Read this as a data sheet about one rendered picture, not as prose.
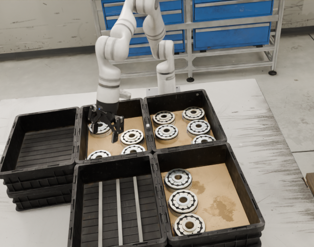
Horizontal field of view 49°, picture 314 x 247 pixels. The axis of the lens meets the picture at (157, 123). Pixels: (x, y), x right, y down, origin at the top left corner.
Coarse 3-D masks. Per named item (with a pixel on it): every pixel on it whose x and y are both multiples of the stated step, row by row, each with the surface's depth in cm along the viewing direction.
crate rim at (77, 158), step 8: (80, 112) 160; (144, 112) 156; (80, 120) 155; (144, 120) 153; (80, 128) 150; (80, 136) 146; (136, 152) 135; (144, 152) 134; (80, 160) 134; (88, 160) 134; (96, 160) 133
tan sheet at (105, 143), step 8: (128, 120) 169; (136, 120) 168; (120, 128) 164; (128, 128) 164; (136, 128) 163; (88, 136) 161; (120, 136) 159; (144, 136) 158; (88, 144) 157; (96, 144) 156; (104, 144) 156; (112, 144) 156; (120, 144) 155; (144, 144) 154; (88, 152) 152; (112, 152) 151; (120, 152) 151
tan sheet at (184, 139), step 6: (174, 114) 170; (180, 114) 169; (180, 120) 165; (204, 120) 164; (180, 126) 161; (180, 132) 158; (210, 132) 156; (180, 138) 155; (186, 138) 154; (192, 138) 154; (156, 144) 153; (162, 144) 153; (168, 144) 152; (174, 144) 152; (180, 144) 152; (186, 144) 151
